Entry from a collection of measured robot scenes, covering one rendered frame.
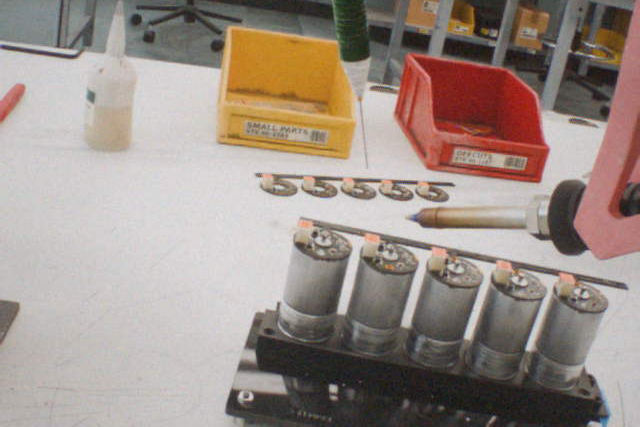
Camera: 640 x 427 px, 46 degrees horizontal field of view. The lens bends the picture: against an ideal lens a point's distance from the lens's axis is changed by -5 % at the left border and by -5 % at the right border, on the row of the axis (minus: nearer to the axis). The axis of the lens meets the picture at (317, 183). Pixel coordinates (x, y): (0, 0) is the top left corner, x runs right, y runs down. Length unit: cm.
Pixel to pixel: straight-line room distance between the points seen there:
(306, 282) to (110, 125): 25
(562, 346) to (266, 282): 16
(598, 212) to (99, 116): 37
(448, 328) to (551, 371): 5
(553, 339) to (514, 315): 2
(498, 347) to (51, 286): 21
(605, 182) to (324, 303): 14
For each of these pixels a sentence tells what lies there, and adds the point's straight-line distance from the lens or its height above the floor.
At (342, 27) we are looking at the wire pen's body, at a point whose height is 91.
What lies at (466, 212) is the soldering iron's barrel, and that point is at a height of 85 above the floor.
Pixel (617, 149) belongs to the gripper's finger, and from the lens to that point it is 23.
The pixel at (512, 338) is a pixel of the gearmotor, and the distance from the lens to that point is 34.
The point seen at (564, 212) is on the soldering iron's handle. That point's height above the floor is 87.
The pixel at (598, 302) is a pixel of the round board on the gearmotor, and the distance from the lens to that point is 35.
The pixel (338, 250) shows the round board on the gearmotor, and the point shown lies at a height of 81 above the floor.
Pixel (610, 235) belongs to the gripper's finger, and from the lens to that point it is 24.
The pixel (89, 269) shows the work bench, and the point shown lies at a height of 75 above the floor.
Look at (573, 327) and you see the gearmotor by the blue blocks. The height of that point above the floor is 80.
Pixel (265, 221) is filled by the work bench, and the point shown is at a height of 75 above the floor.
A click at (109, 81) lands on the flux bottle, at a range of 52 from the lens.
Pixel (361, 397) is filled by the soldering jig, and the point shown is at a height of 76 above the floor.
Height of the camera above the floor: 96
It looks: 23 degrees down
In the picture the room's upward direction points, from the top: 11 degrees clockwise
